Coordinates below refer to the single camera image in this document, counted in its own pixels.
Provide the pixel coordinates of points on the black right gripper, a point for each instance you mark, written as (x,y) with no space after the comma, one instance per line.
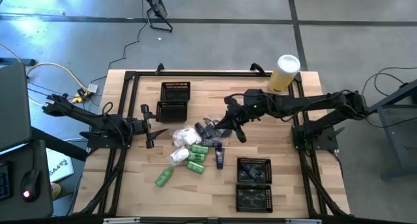
(247,111)

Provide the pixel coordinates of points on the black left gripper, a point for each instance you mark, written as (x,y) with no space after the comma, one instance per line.
(138,126)

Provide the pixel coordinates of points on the small cotton ball bag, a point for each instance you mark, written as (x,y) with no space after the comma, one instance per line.
(179,155)

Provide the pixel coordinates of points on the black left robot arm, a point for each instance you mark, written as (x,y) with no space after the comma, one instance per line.
(94,120)

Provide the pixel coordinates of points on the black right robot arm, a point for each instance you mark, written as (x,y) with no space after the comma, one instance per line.
(309,103)

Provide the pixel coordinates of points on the black plastic mesh basket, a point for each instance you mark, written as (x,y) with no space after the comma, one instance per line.
(176,85)
(171,111)
(254,160)
(254,198)

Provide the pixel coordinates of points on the large cotton swab bag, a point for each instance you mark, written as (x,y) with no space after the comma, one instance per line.
(187,136)

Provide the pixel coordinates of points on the yellow canister white lid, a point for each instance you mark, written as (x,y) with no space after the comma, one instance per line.
(281,77)

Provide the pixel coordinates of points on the white power adapter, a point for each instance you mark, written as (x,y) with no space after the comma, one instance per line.
(92,88)

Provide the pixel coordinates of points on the white printed box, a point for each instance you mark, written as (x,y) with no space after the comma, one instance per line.
(58,165)

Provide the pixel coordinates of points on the silver table clamp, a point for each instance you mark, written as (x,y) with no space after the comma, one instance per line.
(120,220)
(303,221)

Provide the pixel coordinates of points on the black desk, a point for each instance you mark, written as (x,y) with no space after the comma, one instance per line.
(39,159)

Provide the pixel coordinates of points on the black computer mouse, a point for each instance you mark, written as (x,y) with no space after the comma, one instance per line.
(31,185)

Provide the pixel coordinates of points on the dark grey monitor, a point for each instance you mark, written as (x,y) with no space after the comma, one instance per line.
(14,106)

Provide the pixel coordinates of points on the black keyboard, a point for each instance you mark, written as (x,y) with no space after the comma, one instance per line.
(4,181)

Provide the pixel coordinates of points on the grey side table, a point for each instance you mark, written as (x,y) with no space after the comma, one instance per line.
(392,136)

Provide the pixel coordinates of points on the black aluminium table frame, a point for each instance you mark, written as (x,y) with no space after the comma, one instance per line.
(211,74)

